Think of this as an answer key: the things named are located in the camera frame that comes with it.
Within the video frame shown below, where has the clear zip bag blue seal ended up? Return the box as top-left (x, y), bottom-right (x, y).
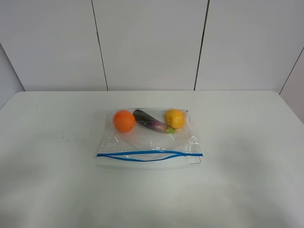
top-left (96, 107), bottom-right (203, 168)

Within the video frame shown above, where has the purple eggplant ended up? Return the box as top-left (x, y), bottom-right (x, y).
top-left (133, 109), bottom-right (178, 134)

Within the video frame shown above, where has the yellow pear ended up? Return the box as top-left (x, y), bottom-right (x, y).
top-left (165, 109), bottom-right (186, 129)

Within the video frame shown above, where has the orange fruit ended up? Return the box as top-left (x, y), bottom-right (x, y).
top-left (112, 110), bottom-right (136, 133)

